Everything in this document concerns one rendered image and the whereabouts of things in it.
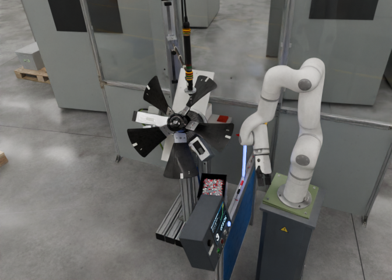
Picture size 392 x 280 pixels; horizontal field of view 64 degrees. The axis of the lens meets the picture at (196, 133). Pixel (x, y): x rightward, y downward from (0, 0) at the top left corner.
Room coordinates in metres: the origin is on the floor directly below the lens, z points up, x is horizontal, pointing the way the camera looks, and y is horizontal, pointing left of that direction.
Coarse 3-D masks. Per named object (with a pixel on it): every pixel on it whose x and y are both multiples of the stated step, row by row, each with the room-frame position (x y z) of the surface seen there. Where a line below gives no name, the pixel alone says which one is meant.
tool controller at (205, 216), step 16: (208, 208) 0.94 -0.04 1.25; (224, 208) 0.97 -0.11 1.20; (192, 224) 0.86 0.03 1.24; (208, 224) 0.85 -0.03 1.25; (224, 224) 0.92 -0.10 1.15; (192, 240) 0.78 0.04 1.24; (208, 240) 0.79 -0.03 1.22; (224, 240) 0.88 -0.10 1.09; (192, 256) 0.78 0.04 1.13; (208, 256) 0.76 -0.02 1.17
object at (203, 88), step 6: (198, 78) 1.93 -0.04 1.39; (204, 78) 1.88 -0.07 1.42; (210, 78) 1.84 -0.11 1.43; (198, 84) 1.88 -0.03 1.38; (204, 84) 1.83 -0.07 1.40; (210, 84) 1.80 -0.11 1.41; (198, 90) 1.81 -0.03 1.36; (204, 90) 1.78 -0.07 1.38; (210, 90) 1.75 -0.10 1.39; (192, 96) 1.82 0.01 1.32; (198, 96) 1.76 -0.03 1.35; (192, 102) 1.75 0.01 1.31
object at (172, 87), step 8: (160, 0) 2.41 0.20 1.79; (168, 0) 2.36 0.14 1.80; (168, 32) 2.36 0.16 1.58; (168, 48) 2.36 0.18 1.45; (168, 56) 2.35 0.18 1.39; (176, 56) 2.37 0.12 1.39; (168, 64) 2.35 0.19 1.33; (176, 64) 2.37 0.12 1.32; (168, 72) 2.39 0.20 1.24; (176, 72) 2.36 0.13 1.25; (176, 88) 2.36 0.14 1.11
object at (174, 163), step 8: (176, 144) 1.61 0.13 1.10; (184, 144) 1.63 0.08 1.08; (176, 152) 1.57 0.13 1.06; (184, 152) 1.59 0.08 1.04; (168, 160) 1.53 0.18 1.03; (176, 160) 1.54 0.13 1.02; (184, 160) 1.55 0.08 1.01; (192, 160) 1.57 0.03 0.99; (168, 168) 1.50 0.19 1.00; (176, 168) 1.51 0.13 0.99; (184, 168) 1.52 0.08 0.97; (192, 168) 1.53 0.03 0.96; (168, 176) 1.47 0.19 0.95; (176, 176) 1.48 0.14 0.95; (184, 176) 1.48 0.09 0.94; (192, 176) 1.49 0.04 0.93
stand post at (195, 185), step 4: (200, 160) 2.01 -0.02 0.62; (200, 164) 2.01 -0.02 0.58; (200, 168) 2.01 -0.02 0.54; (200, 172) 2.01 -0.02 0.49; (196, 176) 2.02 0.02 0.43; (200, 176) 2.01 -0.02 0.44; (192, 180) 2.04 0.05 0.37; (196, 180) 2.03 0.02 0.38; (192, 184) 2.04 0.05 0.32; (196, 184) 2.03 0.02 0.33; (196, 188) 2.03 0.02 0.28; (196, 192) 2.03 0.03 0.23; (196, 196) 2.03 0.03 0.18; (196, 200) 2.03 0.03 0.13
